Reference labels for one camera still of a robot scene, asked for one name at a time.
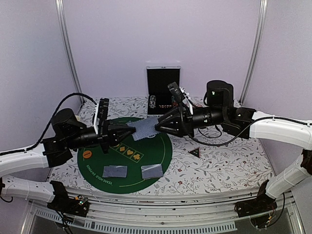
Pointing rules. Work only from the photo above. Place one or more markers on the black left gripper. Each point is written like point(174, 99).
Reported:
point(107, 136)

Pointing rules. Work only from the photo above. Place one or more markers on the blue playing card deck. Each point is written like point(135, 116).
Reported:
point(145, 128)

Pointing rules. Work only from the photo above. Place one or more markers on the red dice row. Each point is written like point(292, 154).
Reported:
point(165, 106)

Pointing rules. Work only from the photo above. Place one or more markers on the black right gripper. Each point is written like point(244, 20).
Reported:
point(186, 123)

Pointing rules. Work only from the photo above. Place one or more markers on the aluminium frame post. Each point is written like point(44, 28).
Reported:
point(256, 45)
point(67, 46)

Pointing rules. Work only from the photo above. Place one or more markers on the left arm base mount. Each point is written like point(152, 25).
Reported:
point(79, 205)

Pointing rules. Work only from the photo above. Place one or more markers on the orange big blind button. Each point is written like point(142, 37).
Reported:
point(87, 154)

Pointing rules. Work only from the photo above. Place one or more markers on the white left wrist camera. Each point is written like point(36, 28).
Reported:
point(100, 115)

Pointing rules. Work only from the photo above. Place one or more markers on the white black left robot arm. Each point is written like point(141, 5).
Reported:
point(52, 152)

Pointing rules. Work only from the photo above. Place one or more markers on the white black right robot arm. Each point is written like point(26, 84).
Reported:
point(248, 123)

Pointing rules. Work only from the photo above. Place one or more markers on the triangular all in marker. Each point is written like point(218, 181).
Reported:
point(195, 152)

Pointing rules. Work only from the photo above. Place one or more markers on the green round poker mat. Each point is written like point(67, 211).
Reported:
point(129, 167)

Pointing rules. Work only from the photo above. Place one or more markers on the left aluminium frame post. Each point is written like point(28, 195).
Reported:
point(67, 46)

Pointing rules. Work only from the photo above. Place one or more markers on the right aluminium frame post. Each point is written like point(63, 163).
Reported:
point(256, 45)

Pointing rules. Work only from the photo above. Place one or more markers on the front aluminium rail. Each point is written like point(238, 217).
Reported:
point(183, 214)

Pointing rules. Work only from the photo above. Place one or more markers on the aluminium poker chip case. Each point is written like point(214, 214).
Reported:
point(158, 78)

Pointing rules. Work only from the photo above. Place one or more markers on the left poker chip row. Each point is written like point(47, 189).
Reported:
point(152, 102)

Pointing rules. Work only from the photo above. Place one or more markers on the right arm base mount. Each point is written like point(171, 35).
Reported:
point(262, 203)

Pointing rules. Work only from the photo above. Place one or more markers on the floral white tablecloth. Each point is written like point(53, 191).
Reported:
point(224, 165)

